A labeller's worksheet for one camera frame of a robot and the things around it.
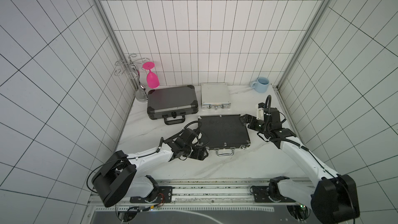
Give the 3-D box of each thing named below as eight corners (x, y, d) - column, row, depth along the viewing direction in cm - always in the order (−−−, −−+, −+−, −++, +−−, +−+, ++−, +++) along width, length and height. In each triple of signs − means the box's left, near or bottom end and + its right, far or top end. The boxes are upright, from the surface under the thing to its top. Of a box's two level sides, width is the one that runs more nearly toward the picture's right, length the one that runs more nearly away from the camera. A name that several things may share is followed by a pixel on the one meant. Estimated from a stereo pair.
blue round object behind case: (252, 92, 119) (255, 86, 113) (250, 83, 125) (252, 76, 120) (268, 92, 119) (271, 86, 113) (264, 83, 125) (267, 77, 120)
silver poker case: (200, 109, 107) (200, 104, 103) (200, 87, 120) (200, 83, 116) (229, 109, 107) (230, 104, 103) (226, 87, 120) (227, 83, 116)
